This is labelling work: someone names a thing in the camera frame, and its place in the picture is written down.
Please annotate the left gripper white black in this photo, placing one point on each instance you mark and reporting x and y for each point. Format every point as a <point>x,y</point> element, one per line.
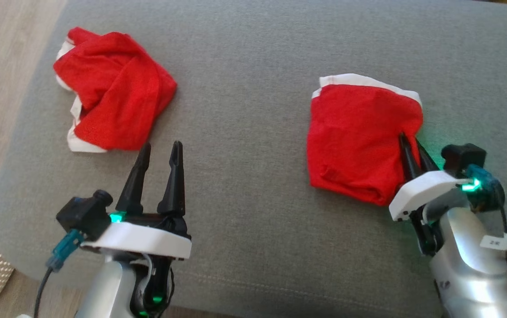
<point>147,240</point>

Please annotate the red shorts with white waistband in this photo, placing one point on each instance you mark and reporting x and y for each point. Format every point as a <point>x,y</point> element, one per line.
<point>116,97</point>
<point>355,141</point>

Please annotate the right robot arm silver white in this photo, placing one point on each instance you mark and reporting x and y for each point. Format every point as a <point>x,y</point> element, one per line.
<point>470,274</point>

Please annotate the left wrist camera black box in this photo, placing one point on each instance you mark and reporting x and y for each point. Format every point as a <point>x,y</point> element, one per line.
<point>83,216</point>

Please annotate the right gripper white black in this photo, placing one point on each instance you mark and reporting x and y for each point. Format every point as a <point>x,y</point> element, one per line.
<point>421,190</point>

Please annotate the left robot arm silver white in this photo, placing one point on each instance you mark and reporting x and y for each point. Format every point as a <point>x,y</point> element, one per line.
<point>103,291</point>

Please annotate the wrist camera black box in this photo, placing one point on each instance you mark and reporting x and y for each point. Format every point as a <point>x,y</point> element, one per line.
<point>463,157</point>
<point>83,216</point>

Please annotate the grey fabric sofa seat cushion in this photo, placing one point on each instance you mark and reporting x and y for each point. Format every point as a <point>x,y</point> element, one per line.
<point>244,132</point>

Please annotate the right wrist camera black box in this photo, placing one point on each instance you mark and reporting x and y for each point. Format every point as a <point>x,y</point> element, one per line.
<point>463,157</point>

